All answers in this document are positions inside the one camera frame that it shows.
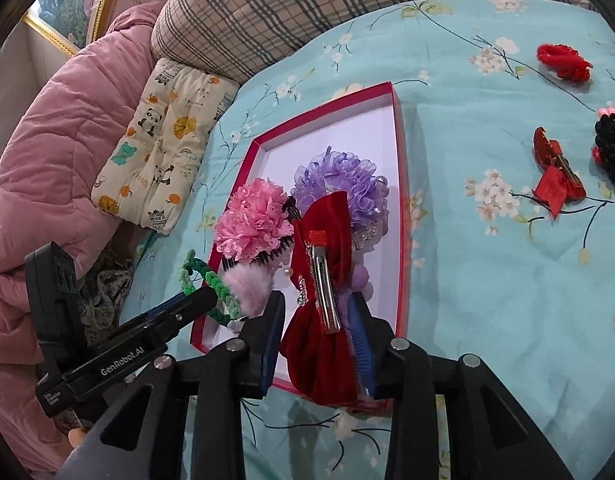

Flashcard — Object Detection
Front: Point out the purple organza scrunchie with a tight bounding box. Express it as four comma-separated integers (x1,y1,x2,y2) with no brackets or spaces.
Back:
291,146,391,241

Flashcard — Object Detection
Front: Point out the panda print cushion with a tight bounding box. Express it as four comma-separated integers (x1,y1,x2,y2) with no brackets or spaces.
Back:
91,57,239,236

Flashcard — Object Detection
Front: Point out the pink fluffy pompom hair tie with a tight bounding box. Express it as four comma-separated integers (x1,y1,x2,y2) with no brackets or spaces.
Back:
222,266,274,317

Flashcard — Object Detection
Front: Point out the pink quilt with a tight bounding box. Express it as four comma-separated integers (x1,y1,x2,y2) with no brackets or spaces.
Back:
0,0,163,461

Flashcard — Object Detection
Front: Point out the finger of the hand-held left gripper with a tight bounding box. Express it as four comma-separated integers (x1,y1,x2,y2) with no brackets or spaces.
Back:
152,285,219,336
118,292,188,333

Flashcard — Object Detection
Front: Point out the green braided headband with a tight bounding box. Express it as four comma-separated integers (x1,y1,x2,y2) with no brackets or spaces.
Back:
178,249,248,328

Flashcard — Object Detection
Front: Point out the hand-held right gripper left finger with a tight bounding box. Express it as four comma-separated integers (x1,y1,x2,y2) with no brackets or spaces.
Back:
62,290,286,480

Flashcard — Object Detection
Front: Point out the plaid pillow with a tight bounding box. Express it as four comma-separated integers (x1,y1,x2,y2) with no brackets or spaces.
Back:
151,0,595,86

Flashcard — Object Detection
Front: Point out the pink lace flower hair comb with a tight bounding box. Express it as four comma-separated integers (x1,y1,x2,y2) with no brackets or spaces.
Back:
214,177,300,266

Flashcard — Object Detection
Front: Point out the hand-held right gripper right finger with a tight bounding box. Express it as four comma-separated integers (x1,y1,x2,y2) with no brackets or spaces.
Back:
348,292,575,480

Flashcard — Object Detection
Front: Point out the red fabric flower clip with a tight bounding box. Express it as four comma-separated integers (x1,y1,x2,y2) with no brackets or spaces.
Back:
536,42,593,83

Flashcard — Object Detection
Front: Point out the red glitter bow hair clip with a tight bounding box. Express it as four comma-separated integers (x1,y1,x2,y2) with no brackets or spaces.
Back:
531,126,587,218

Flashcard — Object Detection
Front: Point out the red velvet bow hair clip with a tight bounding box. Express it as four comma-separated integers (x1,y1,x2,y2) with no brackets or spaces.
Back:
280,191,361,407

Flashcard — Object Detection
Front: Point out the red shallow cardboard box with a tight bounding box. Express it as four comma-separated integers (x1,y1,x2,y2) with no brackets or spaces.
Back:
190,81,405,403

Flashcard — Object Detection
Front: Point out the teal floral bedsheet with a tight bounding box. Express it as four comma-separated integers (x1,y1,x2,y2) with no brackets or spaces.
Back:
122,0,615,480

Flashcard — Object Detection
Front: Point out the gold framed landscape painting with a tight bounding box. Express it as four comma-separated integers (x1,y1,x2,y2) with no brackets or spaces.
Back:
22,0,125,56

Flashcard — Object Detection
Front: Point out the dark patterned cloth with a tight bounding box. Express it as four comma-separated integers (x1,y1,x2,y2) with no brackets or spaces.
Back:
77,245,135,346

